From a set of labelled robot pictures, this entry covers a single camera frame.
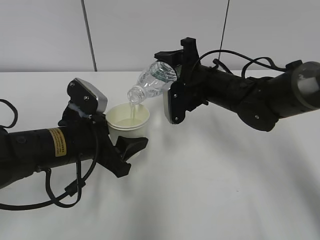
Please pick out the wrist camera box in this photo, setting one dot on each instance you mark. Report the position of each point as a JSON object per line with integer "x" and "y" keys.
{"x": 173, "y": 95}
{"x": 85, "y": 98}

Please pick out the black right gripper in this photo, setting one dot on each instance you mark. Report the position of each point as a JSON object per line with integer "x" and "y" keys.
{"x": 191, "y": 73}

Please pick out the white paper cup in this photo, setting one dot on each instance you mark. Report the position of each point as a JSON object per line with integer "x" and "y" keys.
{"x": 129, "y": 121}

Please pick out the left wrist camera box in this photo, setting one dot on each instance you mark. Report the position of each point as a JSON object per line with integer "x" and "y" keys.
{"x": 85, "y": 98}

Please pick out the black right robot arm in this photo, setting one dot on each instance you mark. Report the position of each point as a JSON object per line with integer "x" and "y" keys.
{"x": 259, "y": 102}

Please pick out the clear water bottle green label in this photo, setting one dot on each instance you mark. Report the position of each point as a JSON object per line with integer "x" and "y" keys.
{"x": 151, "y": 81}

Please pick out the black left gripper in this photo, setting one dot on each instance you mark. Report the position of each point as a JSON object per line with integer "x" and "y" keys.
{"x": 87, "y": 136}

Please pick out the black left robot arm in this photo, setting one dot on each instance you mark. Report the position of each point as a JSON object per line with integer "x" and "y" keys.
{"x": 26, "y": 152}

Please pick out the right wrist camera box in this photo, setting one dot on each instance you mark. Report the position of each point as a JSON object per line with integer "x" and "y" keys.
{"x": 173, "y": 95}

